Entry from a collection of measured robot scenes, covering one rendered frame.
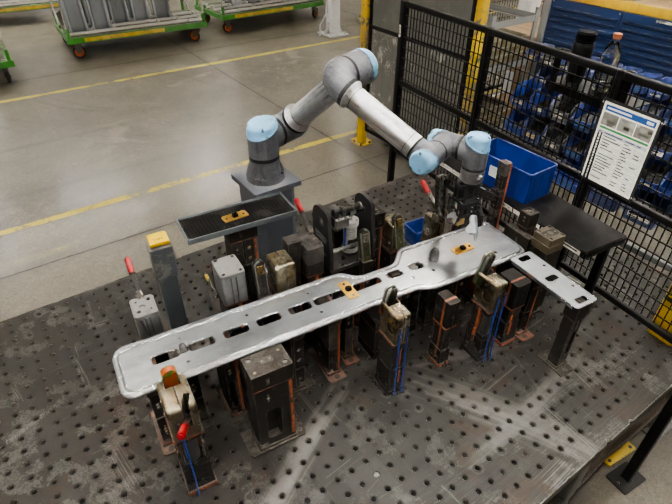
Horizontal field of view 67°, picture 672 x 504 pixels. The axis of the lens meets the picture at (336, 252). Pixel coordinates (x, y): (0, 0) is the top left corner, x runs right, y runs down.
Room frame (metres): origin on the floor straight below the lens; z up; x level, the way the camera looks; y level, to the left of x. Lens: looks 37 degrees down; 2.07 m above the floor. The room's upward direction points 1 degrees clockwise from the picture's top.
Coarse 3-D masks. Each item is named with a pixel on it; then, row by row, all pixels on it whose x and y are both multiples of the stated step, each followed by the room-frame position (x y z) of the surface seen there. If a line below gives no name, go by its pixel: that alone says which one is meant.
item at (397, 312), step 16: (384, 304) 1.12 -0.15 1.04; (400, 304) 1.12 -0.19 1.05; (384, 320) 1.11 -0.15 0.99; (400, 320) 1.06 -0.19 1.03; (384, 336) 1.10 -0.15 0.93; (400, 336) 1.06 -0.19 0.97; (384, 352) 1.10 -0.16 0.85; (400, 352) 1.08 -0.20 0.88; (384, 368) 1.09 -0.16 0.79; (400, 368) 1.08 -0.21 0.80; (384, 384) 1.08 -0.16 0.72; (400, 384) 1.08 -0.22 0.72
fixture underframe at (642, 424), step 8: (664, 400) 1.41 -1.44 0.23; (656, 408) 1.36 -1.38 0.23; (648, 416) 1.32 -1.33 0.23; (656, 416) 1.42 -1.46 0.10; (640, 424) 1.28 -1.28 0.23; (648, 424) 1.43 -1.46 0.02; (624, 432) 1.25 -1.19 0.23; (632, 432) 1.25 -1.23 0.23; (664, 432) 1.39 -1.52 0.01; (616, 440) 1.21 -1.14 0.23; (624, 440) 1.21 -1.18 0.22; (608, 448) 1.17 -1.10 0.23; (616, 448) 1.19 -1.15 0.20; (600, 456) 1.14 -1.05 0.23; (608, 456) 1.17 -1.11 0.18; (592, 464) 1.10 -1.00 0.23; (600, 464) 1.12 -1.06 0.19; (584, 472) 0.98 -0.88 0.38; (592, 472) 1.08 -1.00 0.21; (576, 480) 0.96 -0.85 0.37; (584, 480) 1.05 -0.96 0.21; (568, 488) 0.96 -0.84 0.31; (576, 488) 0.99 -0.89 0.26; (560, 496) 0.97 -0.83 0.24; (568, 496) 0.96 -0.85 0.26
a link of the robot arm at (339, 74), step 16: (336, 64) 1.61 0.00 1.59; (352, 64) 1.63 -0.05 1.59; (336, 80) 1.56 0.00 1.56; (352, 80) 1.56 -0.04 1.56; (336, 96) 1.54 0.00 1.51; (352, 96) 1.53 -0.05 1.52; (368, 96) 1.52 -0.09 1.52; (368, 112) 1.49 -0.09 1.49; (384, 112) 1.48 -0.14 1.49; (384, 128) 1.45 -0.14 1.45; (400, 128) 1.44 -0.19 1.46; (400, 144) 1.42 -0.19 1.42; (416, 144) 1.40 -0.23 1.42; (432, 144) 1.41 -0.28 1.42; (416, 160) 1.36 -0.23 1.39; (432, 160) 1.35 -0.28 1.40
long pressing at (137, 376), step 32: (416, 256) 1.41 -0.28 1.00; (448, 256) 1.41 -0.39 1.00; (480, 256) 1.42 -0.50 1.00; (512, 256) 1.42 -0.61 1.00; (320, 288) 1.24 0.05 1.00; (384, 288) 1.24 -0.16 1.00; (416, 288) 1.25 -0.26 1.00; (224, 320) 1.09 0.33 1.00; (256, 320) 1.09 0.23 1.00; (288, 320) 1.09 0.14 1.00; (320, 320) 1.09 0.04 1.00; (128, 352) 0.96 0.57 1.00; (160, 352) 0.96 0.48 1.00; (192, 352) 0.96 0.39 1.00; (224, 352) 0.96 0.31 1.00; (128, 384) 0.85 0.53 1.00
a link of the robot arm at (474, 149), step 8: (472, 136) 1.43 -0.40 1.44; (480, 136) 1.43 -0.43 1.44; (488, 136) 1.44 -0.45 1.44; (464, 144) 1.44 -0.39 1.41; (472, 144) 1.42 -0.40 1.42; (480, 144) 1.41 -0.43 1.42; (488, 144) 1.42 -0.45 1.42; (464, 152) 1.43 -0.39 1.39; (472, 152) 1.41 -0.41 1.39; (480, 152) 1.41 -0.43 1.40; (488, 152) 1.42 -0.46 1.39; (464, 160) 1.43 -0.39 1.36; (472, 160) 1.41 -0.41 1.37; (480, 160) 1.41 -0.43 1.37; (464, 168) 1.43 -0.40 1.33; (472, 168) 1.41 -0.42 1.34; (480, 168) 1.41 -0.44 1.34
